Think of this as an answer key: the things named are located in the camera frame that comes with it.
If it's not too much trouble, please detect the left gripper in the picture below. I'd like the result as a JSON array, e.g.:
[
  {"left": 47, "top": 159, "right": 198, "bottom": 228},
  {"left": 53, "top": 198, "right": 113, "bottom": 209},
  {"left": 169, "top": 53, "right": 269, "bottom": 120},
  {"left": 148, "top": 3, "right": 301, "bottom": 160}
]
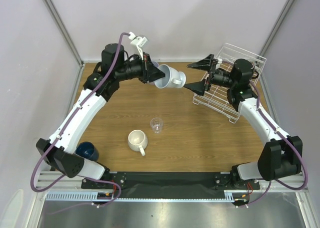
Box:
[{"left": 115, "top": 52, "right": 166, "bottom": 84}]

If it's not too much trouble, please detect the pale blue footed mug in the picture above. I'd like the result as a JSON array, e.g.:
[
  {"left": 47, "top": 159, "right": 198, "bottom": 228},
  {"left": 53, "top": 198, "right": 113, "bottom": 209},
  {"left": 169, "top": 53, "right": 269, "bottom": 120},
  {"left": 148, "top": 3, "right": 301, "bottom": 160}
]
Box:
[{"left": 154, "top": 64, "right": 187, "bottom": 89}]

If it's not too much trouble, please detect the cream round mug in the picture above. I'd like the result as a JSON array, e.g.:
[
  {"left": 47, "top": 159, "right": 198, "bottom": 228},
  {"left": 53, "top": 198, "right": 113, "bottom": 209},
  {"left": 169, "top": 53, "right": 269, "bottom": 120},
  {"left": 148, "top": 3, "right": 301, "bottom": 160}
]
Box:
[{"left": 127, "top": 130, "right": 148, "bottom": 156}]

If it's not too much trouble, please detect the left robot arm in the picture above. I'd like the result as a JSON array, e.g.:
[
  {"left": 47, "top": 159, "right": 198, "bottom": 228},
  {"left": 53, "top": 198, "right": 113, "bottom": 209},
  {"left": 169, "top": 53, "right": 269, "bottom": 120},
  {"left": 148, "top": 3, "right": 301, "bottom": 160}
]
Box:
[{"left": 36, "top": 44, "right": 165, "bottom": 188}]

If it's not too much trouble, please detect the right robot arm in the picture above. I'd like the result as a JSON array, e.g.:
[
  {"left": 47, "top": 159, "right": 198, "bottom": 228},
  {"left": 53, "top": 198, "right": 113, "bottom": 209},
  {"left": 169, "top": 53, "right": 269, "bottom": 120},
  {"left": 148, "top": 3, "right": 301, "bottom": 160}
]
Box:
[{"left": 185, "top": 54, "right": 308, "bottom": 190}]

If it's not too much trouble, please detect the lilac plastic tumbler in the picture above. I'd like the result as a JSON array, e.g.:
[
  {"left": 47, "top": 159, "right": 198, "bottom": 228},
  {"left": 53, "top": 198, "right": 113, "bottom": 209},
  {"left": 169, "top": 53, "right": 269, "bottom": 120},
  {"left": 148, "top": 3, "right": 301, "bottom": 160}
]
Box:
[{"left": 147, "top": 62, "right": 161, "bottom": 84}]

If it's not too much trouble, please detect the clear glass cup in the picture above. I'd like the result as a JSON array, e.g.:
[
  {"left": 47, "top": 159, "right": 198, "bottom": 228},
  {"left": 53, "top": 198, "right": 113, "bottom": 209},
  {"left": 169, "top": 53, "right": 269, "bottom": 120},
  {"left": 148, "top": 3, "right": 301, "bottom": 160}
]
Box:
[{"left": 150, "top": 117, "right": 164, "bottom": 133}]

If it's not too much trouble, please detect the large dark blue mug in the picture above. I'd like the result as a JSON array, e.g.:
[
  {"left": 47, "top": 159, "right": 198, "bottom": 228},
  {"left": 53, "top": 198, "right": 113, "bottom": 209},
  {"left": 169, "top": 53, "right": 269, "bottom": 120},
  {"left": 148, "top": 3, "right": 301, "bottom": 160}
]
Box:
[{"left": 75, "top": 141, "right": 99, "bottom": 161}]

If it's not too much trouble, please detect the white wire dish rack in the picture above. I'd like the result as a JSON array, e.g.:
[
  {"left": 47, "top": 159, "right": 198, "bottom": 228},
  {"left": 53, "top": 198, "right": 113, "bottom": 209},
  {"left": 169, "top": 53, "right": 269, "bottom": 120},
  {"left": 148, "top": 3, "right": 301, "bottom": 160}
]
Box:
[{"left": 191, "top": 43, "right": 267, "bottom": 124}]

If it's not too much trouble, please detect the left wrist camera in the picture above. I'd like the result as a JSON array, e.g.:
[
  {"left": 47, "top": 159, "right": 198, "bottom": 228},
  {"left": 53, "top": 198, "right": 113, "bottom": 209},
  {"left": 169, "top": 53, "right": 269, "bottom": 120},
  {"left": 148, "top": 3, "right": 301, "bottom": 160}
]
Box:
[{"left": 128, "top": 32, "right": 149, "bottom": 58}]

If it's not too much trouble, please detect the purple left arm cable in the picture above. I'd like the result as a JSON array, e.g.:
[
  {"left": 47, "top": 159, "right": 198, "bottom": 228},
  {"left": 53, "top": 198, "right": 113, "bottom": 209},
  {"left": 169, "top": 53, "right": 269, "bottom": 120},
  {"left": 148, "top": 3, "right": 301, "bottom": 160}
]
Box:
[{"left": 29, "top": 32, "right": 133, "bottom": 215}]

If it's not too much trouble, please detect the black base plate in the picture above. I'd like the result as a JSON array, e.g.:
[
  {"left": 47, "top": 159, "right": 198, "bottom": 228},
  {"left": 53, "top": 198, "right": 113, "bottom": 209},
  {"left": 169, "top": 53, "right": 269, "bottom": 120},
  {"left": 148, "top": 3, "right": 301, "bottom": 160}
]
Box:
[{"left": 81, "top": 171, "right": 261, "bottom": 201}]

